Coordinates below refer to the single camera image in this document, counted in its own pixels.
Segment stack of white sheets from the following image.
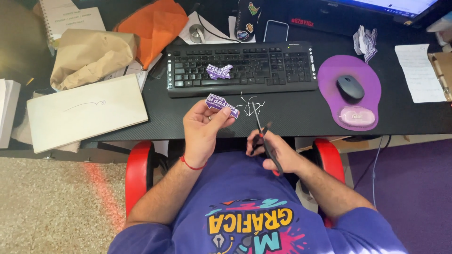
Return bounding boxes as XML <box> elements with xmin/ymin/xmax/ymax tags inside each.
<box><xmin>0</xmin><ymin>79</ymin><xmax>21</xmax><ymax>149</ymax></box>

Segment red chair armrest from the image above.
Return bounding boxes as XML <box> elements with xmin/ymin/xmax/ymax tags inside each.
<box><xmin>312</xmin><ymin>138</ymin><xmax>346</xmax><ymax>228</ymax></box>
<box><xmin>125</xmin><ymin>140</ymin><xmax>156</xmax><ymax>218</ymax></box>

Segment pale blue hanging cable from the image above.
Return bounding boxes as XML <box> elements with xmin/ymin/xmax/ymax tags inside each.
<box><xmin>371</xmin><ymin>135</ymin><xmax>384</xmax><ymax>209</ymax></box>

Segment thin black desk cable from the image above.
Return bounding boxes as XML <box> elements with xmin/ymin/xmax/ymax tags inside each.
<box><xmin>195</xmin><ymin>4</ymin><xmax>242</xmax><ymax>44</ymax></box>

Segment purple cut-out sticker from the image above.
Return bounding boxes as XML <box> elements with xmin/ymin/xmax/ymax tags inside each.
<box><xmin>205</xmin><ymin>93</ymin><xmax>240</xmax><ymax>119</ymax></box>
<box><xmin>206</xmin><ymin>63</ymin><xmax>234</xmax><ymax>80</ymax></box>

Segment person's left hand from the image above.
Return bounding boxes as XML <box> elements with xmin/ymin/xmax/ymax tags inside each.
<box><xmin>182</xmin><ymin>100</ymin><xmax>237</xmax><ymax>167</ymax></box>

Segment loose printed paper sheets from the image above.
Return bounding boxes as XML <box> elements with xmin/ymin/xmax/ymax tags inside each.
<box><xmin>103</xmin><ymin>52</ymin><xmax>163</xmax><ymax>93</ymax></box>

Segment flat beige cardboard box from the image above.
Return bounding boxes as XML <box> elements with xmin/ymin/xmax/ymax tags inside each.
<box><xmin>26</xmin><ymin>73</ymin><xmax>149</xmax><ymax>154</ymax></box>

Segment black computer keyboard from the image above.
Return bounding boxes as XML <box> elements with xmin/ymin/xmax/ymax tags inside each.
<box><xmin>165</xmin><ymin>41</ymin><xmax>319</xmax><ymax>99</ymax></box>

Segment pile of uncut stickers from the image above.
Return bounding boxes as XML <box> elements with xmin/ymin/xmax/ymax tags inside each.
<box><xmin>353</xmin><ymin>25</ymin><xmax>379</xmax><ymax>64</ymax></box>

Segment person's right hand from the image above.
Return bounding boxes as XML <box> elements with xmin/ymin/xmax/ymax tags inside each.
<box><xmin>246</xmin><ymin>128</ymin><xmax>303</xmax><ymax>175</ymax></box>

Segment dark grey computer mouse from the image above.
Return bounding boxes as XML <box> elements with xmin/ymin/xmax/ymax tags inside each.
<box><xmin>336</xmin><ymin>74</ymin><xmax>365</xmax><ymax>102</ymax></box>

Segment purple mouse pad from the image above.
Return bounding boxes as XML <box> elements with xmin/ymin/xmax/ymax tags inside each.
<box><xmin>317</xmin><ymin>54</ymin><xmax>382</xmax><ymax>132</ymax></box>

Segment black bottle with stickers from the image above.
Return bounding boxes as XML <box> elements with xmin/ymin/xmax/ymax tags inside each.
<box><xmin>234</xmin><ymin>0</ymin><xmax>262</xmax><ymax>42</ymax></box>

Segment black hanging cable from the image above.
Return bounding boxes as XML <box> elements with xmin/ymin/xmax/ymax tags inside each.
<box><xmin>353</xmin><ymin>135</ymin><xmax>392</xmax><ymax>191</ymax></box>

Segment computer monitor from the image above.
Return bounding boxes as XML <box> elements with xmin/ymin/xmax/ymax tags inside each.
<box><xmin>319</xmin><ymin>0</ymin><xmax>452</xmax><ymax>28</ymax></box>

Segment purple printed t-shirt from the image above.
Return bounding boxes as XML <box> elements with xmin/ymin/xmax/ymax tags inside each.
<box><xmin>107</xmin><ymin>151</ymin><xmax>409</xmax><ymax>254</ymax></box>

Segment handwritten white paper note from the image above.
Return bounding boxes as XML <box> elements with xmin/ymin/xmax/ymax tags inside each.
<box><xmin>394</xmin><ymin>44</ymin><xmax>448</xmax><ymax>104</ymax></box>

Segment thin white paper trimmings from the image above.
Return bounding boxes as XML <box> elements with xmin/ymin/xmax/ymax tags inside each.
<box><xmin>234</xmin><ymin>91</ymin><xmax>266</xmax><ymax>117</ymax></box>

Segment white paper sheet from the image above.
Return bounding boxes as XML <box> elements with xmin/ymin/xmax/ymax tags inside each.
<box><xmin>178</xmin><ymin>11</ymin><xmax>256</xmax><ymax>45</ymax></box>

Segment brown wooden clipboard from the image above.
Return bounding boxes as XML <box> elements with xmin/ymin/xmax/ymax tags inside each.
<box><xmin>427</xmin><ymin>52</ymin><xmax>452</xmax><ymax>103</ymax></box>

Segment red string bracelet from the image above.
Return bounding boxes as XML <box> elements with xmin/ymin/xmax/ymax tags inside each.
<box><xmin>180</xmin><ymin>154</ymin><xmax>208</xmax><ymax>171</ymax></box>

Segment smartphone with pale case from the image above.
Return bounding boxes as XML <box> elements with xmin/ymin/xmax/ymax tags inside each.
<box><xmin>263</xmin><ymin>20</ymin><xmax>290</xmax><ymax>44</ymax></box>

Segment black red-tipped scissors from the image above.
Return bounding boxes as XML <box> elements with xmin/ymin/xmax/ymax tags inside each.
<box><xmin>251</xmin><ymin>102</ymin><xmax>284</xmax><ymax>177</ymax></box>

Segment white spiral notebook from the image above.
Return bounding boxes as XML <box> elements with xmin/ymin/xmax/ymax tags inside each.
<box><xmin>38</xmin><ymin>0</ymin><xmax>106</xmax><ymax>41</ymax></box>

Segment small metal cylinder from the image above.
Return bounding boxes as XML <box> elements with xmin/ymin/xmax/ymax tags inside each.
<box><xmin>189</xmin><ymin>24</ymin><xmax>206</xmax><ymax>44</ymax></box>

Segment crumpled brown paper bag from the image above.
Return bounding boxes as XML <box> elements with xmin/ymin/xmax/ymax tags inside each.
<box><xmin>50</xmin><ymin>28</ymin><xmax>138</xmax><ymax>92</ymax></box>

